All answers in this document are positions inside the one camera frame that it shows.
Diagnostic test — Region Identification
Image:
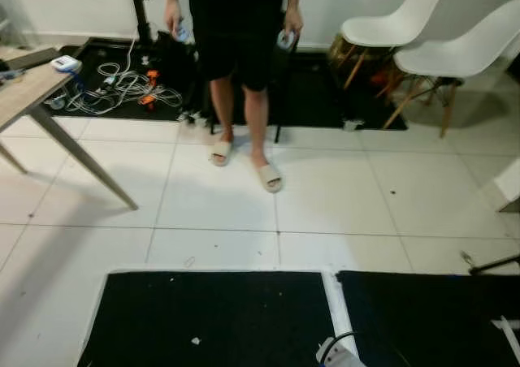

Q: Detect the person's right hand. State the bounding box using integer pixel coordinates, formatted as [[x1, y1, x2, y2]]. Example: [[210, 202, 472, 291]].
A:
[[165, 1, 184, 37]]

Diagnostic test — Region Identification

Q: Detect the person's left hand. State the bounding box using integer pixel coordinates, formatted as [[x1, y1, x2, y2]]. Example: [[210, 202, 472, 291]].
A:
[[283, 6, 305, 37]]

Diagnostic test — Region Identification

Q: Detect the black stand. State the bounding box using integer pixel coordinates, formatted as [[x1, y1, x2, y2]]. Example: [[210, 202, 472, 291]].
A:
[[110, 0, 157, 47]]

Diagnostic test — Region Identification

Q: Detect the person in black clothes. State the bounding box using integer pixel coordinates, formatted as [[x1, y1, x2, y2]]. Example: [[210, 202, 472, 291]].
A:
[[165, 0, 305, 194]]

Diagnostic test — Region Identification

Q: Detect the golden metal container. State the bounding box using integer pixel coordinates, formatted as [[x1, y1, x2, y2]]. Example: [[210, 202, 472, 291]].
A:
[[327, 34, 383, 80]]

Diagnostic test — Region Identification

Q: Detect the orange plug connector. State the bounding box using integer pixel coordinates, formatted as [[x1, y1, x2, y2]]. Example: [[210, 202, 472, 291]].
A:
[[140, 69, 160, 108]]

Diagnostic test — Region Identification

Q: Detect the large black floor mat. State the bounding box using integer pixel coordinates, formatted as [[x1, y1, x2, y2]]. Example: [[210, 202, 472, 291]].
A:
[[45, 36, 407, 132]]

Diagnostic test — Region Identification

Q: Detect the white chair with wooden legs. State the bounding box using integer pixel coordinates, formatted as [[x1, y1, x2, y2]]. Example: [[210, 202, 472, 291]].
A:
[[382, 0, 520, 139], [329, 0, 456, 92]]

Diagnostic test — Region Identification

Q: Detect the white power strip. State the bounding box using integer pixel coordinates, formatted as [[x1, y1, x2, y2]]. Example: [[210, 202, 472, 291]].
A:
[[177, 110, 214, 128]]

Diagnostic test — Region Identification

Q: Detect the white and blue device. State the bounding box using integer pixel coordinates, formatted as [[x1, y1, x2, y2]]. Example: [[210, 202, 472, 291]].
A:
[[50, 55, 82, 74]]

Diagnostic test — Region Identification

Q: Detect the beige slipper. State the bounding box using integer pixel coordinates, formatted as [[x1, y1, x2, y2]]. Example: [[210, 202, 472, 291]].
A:
[[254, 162, 284, 194], [210, 140, 234, 167]]

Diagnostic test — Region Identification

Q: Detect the dark grey flat box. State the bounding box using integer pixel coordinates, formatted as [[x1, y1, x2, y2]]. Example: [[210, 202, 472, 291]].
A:
[[0, 47, 59, 71]]

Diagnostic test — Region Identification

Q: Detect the wooden table with grey legs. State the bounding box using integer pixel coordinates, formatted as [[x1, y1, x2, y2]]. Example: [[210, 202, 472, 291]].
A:
[[0, 46, 139, 212]]

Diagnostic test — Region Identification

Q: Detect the white box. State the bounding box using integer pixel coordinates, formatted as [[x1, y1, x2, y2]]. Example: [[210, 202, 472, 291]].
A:
[[492, 158, 520, 214]]

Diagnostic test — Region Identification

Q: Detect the black rod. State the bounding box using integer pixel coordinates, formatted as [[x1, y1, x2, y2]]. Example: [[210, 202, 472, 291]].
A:
[[461, 251, 520, 276]]

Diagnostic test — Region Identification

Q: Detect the white tape strip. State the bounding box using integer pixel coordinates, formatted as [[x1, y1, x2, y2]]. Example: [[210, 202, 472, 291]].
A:
[[491, 314, 520, 360]]

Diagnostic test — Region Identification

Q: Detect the white cable bundle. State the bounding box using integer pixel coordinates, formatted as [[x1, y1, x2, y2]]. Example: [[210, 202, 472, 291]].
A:
[[49, 36, 184, 114]]

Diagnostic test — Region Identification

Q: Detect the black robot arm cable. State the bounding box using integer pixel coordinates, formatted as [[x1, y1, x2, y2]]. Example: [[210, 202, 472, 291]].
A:
[[325, 330, 407, 367]]

